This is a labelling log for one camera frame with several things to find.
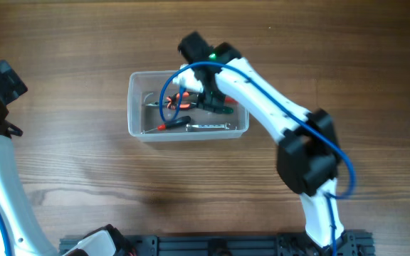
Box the green handled screwdriver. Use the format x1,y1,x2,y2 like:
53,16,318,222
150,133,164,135
209,106,233,114

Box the red black handled screwdriver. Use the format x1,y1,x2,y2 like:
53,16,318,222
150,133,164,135
143,116,191,134

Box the small silver wrench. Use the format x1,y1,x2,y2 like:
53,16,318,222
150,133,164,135
186,123,230,132

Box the orange black needle-nose pliers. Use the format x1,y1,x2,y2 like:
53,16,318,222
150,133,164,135
145,91,199,110

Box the clear plastic container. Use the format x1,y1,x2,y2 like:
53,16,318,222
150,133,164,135
127,70,249,142

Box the red handled cutting pliers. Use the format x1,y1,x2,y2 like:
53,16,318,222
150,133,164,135
188,92,236,107

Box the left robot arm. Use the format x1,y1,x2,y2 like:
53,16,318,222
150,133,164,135
0,60,59,255

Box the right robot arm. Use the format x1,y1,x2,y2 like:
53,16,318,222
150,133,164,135
174,32,344,252

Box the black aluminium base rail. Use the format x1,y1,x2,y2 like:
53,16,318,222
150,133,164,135
58,233,375,256

